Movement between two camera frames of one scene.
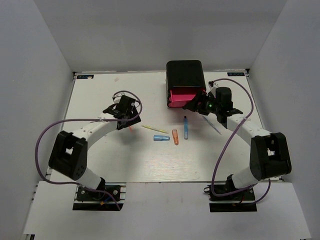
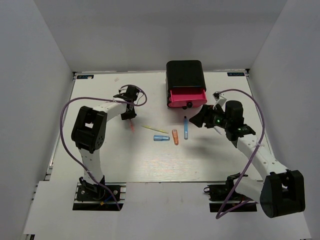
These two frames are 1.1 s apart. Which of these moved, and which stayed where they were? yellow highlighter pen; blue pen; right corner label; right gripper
Moved: right gripper
Stayed: blue pen; yellow highlighter pen; right corner label
